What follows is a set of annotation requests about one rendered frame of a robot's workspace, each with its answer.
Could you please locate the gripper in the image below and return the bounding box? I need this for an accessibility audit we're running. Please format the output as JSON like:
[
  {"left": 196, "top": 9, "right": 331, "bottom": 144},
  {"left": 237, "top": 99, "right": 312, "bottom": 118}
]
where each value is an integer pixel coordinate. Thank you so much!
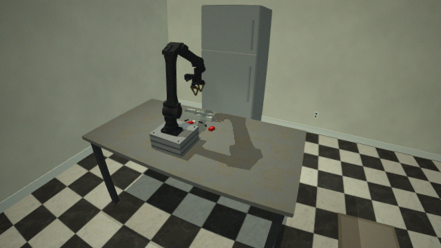
[{"left": 190, "top": 75, "right": 205, "bottom": 96}]

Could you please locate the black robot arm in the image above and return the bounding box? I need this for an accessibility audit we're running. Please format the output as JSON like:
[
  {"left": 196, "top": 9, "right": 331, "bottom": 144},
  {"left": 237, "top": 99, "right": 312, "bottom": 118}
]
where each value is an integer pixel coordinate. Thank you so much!
[{"left": 161, "top": 42, "right": 205, "bottom": 136}]

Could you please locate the grey three-compartment bin rack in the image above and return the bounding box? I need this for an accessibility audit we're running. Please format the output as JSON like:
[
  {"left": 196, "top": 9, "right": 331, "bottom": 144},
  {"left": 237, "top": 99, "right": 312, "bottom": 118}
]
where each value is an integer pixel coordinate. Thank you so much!
[{"left": 183, "top": 108, "right": 215, "bottom": 122}]

